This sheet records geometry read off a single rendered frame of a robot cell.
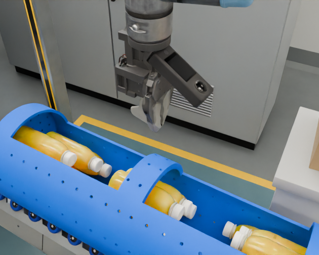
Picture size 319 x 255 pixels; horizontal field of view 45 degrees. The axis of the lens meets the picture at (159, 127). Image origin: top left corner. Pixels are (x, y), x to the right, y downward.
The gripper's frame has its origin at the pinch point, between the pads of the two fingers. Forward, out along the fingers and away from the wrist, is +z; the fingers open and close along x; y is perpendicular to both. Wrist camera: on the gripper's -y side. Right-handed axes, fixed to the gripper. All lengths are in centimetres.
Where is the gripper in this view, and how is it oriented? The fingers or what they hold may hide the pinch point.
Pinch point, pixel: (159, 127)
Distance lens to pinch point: 75.5
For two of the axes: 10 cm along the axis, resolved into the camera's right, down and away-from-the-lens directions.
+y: -8.6, -3.5, 3.7
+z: -0.1, 7.3, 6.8
